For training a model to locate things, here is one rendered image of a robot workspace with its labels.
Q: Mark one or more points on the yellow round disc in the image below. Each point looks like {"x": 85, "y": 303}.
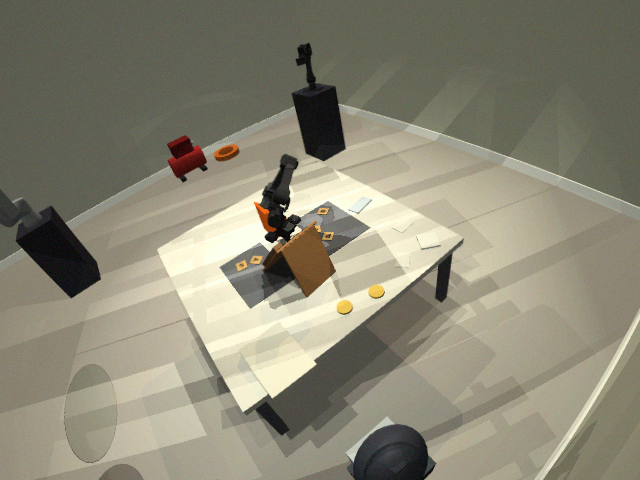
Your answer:
{"x": 376, "y": 291}
{"x": 344, "y": 306}

